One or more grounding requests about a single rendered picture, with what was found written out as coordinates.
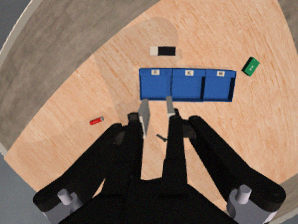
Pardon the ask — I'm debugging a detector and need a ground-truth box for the blue rack of bins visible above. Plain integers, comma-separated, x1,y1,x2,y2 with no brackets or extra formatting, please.
139,68,237,102

